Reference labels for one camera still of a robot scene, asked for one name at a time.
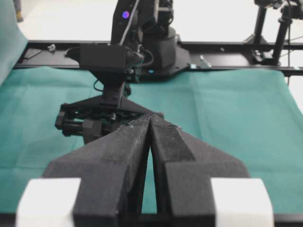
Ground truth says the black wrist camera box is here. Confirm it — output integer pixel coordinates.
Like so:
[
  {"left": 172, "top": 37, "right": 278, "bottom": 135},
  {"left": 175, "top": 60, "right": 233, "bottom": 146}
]
[{"left": 79, "top": 43, "right": 128, "bottom": 84}]

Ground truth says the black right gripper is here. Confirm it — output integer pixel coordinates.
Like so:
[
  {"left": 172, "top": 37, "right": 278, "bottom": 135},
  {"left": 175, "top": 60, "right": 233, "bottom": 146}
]
[{"left": 43, "top": 82, "right": 164, "bottom": 227}]

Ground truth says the black camera stand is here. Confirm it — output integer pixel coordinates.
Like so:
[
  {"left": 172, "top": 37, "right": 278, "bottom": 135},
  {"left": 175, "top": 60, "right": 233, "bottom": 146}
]
[{"left": 244, "top": 0, "right": 303, "bottom": 66}]

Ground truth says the green table cloth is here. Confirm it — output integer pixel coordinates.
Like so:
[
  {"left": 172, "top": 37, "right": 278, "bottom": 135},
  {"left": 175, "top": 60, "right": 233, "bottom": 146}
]
[{"left": 0, "top": 67, "right": 303, "bottom": 213}]

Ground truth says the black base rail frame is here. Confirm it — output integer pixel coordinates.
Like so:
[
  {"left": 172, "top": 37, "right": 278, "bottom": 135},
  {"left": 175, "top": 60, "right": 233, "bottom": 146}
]
[{"left": 14, "top": 41, "right": 303, "bottom": 80}]

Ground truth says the green backdrop curtain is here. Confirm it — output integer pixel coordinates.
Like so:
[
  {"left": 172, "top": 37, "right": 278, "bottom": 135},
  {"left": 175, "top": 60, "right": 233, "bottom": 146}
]
[{"left": 0, "top": 0, "right": 28, "bottom": 83}]

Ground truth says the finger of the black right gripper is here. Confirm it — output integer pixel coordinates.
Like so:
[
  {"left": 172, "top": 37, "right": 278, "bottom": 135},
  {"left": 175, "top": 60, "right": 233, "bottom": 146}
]
[{"left": 150, "top": 115, "right": 250, "bottom": 227}]

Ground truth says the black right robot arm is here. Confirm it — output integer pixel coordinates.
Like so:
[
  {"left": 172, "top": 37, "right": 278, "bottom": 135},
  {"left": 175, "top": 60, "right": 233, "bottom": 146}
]
[{"left": 44, "top": 0, "right": 249, "bottom": 227}]

